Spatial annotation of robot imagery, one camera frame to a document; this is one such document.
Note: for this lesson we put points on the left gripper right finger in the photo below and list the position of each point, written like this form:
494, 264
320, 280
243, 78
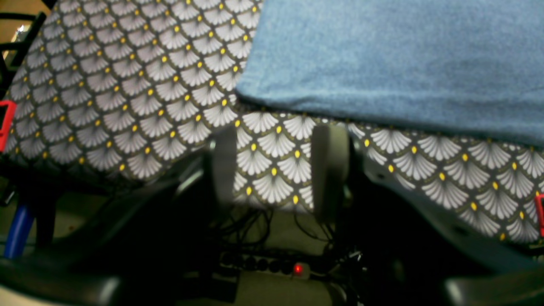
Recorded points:
414, 252

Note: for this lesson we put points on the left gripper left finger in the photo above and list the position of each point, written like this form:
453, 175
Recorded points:
132, 250

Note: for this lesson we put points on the blue T-shirt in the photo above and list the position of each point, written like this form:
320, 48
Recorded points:
455, 66

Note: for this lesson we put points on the black power strip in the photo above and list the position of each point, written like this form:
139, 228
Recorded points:
286, 266

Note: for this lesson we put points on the red table clamp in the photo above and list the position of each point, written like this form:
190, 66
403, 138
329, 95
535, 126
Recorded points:
539, 208
7, 113

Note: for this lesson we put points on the fan-patterned table cloth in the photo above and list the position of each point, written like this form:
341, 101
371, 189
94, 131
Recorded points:
115, 91

